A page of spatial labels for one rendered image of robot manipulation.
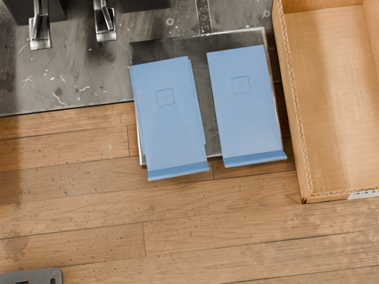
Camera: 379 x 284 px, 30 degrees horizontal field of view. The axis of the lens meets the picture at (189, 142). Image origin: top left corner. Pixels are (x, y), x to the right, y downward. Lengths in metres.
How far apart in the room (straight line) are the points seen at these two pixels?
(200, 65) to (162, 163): 0.13
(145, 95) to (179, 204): 0.14
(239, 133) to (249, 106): 0.04
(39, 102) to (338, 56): 0.38
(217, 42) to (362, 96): 0.19
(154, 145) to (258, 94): 0.14
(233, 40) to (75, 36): 0.20
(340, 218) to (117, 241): 0.26
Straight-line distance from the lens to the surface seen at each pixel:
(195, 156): 0.83
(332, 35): 0.91
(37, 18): 0.85
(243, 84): 0.86
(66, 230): 0.85
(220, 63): 0.87
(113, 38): 0.82
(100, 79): 0.90
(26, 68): 0.92
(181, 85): 0.86
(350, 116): 0.87
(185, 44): 0.88
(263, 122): 0.84
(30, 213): 0.87
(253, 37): 0.89
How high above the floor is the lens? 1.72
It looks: 73 degrees down
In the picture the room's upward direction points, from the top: 9 degrees counter-clockwise
